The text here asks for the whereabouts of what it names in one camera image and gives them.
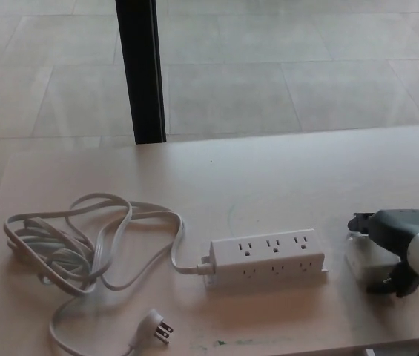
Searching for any white wall charger adapter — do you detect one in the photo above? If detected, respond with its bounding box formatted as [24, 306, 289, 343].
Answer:
[343, 236, 398, 287]

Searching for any white power strip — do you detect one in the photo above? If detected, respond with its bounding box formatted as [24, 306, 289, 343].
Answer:
[196, 228, 330, 289]

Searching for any black vertical frame post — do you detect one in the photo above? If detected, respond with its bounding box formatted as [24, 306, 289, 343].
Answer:
[115, 0, 167, 145]

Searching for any white flat power cord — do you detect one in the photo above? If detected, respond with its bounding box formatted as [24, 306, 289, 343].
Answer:
[1, 193, 206, 356]

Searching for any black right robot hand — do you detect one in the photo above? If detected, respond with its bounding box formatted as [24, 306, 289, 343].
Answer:
[346, 208, 419, 298]

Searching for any white angled three-prong plug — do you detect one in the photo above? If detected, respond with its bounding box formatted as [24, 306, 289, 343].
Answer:
[130, 308, 174, 348]

